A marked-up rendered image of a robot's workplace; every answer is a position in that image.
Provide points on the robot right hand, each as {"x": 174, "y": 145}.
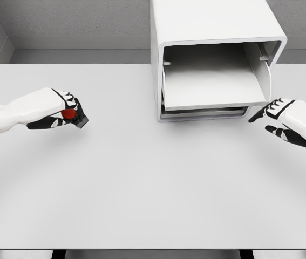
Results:
{"x": 295, "y": 121}

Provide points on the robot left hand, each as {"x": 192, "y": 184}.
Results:
{"x": 46, "y": 103}

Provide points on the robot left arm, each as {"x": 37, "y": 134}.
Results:
{"x": 3, "y": 114}

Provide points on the white lower cabinet drawer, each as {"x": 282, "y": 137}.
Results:
{"x": 204, "y": 112}

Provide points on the white tabletop storage cabinet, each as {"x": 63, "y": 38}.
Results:
{"x": 196, "y": 29}

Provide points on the black load switch red knob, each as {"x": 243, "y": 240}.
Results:
{"x": 73, "y": 116}

